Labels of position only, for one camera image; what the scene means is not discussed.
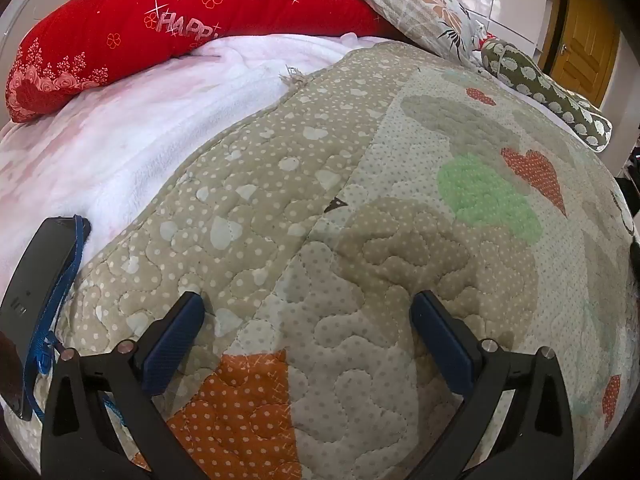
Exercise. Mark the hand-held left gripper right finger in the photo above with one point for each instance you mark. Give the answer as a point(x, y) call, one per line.
point(442, 347)

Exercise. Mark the wooden door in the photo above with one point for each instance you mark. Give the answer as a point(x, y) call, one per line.
point(582, 35)

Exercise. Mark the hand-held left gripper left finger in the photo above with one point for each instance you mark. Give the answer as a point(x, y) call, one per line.
point(172, 347)

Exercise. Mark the white floral pillow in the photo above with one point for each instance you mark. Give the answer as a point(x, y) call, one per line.
point(425, 5)

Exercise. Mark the green patterned pillow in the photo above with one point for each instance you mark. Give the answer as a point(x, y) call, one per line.
point(545, 87)

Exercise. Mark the quilted heart patchwork bedspread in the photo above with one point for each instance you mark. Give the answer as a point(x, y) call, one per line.
point(375, 220)

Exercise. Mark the red embroidered pillow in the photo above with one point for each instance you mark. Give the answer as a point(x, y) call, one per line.
point(150, 20)

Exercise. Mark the black phone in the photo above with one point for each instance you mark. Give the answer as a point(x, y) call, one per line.
point(30, 305)

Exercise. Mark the pale pink fleece blanket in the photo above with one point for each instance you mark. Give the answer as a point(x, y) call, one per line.
point(125, 125)

